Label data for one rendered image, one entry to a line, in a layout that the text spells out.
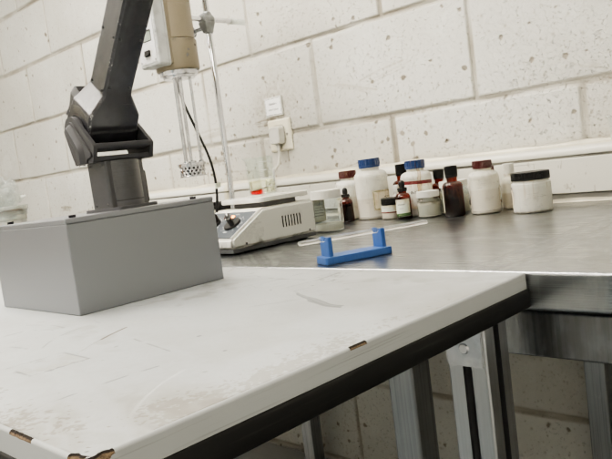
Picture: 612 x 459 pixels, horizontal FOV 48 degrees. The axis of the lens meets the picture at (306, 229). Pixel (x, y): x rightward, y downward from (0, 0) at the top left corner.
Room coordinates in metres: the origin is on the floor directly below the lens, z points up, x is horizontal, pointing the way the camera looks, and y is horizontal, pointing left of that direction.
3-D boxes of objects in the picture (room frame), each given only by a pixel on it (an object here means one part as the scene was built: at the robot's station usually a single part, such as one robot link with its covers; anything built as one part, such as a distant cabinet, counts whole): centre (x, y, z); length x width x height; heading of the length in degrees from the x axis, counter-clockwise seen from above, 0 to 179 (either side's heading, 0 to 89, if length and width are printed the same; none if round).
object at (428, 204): (1.37, -0.25, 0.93); 0.05 x 0.05 x 0.05
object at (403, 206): (1.39, -0.20, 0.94); 0.03 x 0.03 x 0.08
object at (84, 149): (0.87, 0.23, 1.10); 0.09 x 0.07 x 0.06; 134
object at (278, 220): (1.25, 0.09, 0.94); 0.22 x 0.13 x 0.08; 133
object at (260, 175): (1.26, 0.07, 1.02); 0.06 x 0.05 x 0.08; 111
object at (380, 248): (0.92, -0.06, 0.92); 0.10 x 0.03 x 0.04; 113
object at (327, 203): (1.34, -0.05, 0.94); 0.06 x 0.06 x 0.08
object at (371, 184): (1.49, -0.15, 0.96); 0.07 x 0.07 x 0.13
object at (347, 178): (1.55, -0.11, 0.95); 0.06 x 0.06 x 0.11
